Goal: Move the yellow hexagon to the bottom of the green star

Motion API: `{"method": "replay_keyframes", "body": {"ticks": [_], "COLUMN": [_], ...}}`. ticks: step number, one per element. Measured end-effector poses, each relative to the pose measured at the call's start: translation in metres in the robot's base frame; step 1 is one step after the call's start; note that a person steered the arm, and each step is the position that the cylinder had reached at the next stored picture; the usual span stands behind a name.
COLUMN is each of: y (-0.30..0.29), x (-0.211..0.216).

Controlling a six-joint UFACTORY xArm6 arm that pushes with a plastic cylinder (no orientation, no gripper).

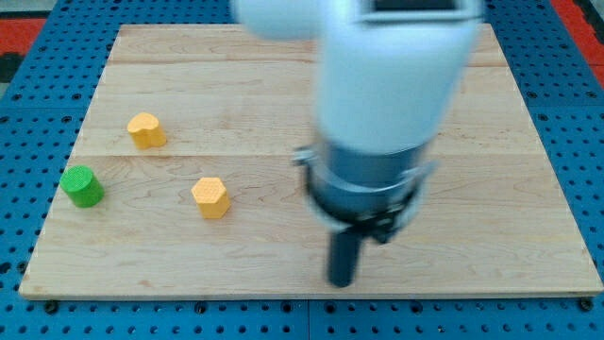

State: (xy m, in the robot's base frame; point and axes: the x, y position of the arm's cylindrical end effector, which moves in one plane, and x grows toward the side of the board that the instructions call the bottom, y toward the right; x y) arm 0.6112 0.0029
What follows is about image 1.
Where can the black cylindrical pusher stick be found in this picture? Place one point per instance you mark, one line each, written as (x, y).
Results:
(343, 254)

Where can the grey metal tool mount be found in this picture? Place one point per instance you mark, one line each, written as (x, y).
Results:
(373, 194)

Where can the green cylinder block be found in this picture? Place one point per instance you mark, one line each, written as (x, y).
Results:
(82, 186)

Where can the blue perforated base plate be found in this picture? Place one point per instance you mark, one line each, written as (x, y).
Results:
(52, 55)

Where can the yellow hexagon block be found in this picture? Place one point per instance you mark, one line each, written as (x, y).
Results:
(211, 197)

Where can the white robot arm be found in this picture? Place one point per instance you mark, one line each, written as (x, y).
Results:
(386, 73)

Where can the yellow heart block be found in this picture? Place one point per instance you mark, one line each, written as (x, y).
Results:
(146, 131)

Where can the wooden board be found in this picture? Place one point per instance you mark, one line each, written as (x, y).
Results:
(493, 224)

